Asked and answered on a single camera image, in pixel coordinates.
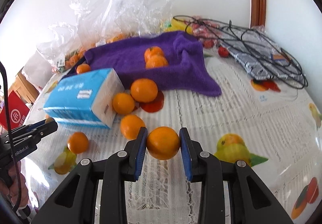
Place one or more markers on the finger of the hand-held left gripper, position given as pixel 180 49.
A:
pixel 35 125
pixel 47 128

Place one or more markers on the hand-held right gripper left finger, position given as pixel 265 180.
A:
pixel 140 156

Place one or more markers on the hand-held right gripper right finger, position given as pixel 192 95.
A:
pixel 186 157

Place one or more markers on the small yellow fruit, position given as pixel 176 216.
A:
pixel 49 120

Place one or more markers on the orange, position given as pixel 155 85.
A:
pixel 83 68
pixel 156 62
pixel 123 103
pixel 153 52
pixel 132 126
pixel 144 90
pixel 78 142
pixel 163 143

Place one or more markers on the person's left hand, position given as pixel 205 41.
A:
pixel 22 188

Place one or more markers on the red paper bag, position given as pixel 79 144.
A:
pixel 15 113

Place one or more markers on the wooden chair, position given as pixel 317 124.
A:
pixel 25 85

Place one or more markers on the blue tissue pack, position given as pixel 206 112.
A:
pixel 80 93

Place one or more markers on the white plastic bag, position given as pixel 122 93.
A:
pixel 35 70

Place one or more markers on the fruit-printed tablecloth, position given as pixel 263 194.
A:
pixel 226 118

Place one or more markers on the crumpled clear plastic bag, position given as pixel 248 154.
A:
pixel 57 45

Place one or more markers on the purple towel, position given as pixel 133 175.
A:
pixel 125 55

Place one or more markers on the small red fruit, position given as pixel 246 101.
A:
pixel 223 51

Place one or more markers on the checkered cloth pack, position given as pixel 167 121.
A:
pixel 254 63

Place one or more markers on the bag of red fruit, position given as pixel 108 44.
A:
pixel 201 31

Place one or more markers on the clear bag of yellow fruit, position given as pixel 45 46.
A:
pixel 176 24

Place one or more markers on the large clear plastic bag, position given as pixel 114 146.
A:
pixel 120 7

